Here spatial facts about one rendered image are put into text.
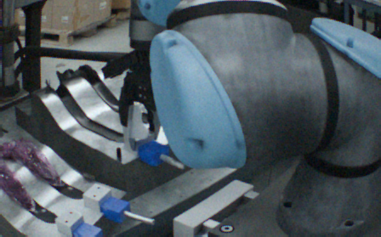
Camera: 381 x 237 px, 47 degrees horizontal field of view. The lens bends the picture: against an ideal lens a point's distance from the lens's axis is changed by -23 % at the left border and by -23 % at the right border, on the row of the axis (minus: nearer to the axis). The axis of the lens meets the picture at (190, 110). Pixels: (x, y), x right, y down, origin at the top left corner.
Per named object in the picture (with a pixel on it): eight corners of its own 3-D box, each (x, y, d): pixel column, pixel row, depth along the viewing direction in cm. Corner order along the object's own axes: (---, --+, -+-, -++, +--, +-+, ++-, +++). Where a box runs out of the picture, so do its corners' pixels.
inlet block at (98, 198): (160, 226, 89) (158, 204, 87) (148, 239, 85) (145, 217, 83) (99, 205, 94) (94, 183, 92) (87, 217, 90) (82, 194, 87)
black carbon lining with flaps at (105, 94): (172, 130, 116) (172, 87, 112) (117, 155, 105) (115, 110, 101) (77, 89, 137) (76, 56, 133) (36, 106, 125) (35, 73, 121)
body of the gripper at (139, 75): (153, 116, 93) (154, 47, 88) (120, 102, 98) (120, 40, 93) (184, 103, 98) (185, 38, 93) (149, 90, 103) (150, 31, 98)
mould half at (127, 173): (212, 158, 120) (214, 100, 114) (127, 201, 101) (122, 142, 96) (76, 98, 149) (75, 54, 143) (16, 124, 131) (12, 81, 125)
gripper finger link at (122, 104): (121, 127, 96) (127, 79, 94) (115, 125, 97) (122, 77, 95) (139, 126, 100) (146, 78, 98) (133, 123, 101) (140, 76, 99)
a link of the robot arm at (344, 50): (400, 156, 48) (417, 48, 43) (316, 180, 45) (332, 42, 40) (361, 115, 59) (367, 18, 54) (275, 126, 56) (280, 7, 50)
